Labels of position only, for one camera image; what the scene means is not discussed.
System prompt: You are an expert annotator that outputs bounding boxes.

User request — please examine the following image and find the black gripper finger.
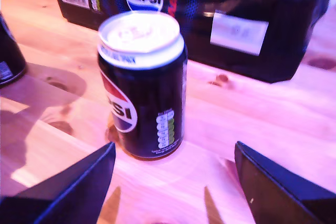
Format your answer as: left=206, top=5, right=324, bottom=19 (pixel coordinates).
left=234, top=141, right=336, bottom=224
left=0, top=142, right=117, bottom=224

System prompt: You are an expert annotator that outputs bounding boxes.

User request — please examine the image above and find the black Pepsi Max can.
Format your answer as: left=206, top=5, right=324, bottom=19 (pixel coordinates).
left=0, top=13, right=27, bottom=89
left=97, top=10, right=188, bottom=161

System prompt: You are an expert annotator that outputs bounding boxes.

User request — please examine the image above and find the black Pepsi Max multipack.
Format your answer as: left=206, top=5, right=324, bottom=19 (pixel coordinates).
left=52, top=0, right=334, bottom=83

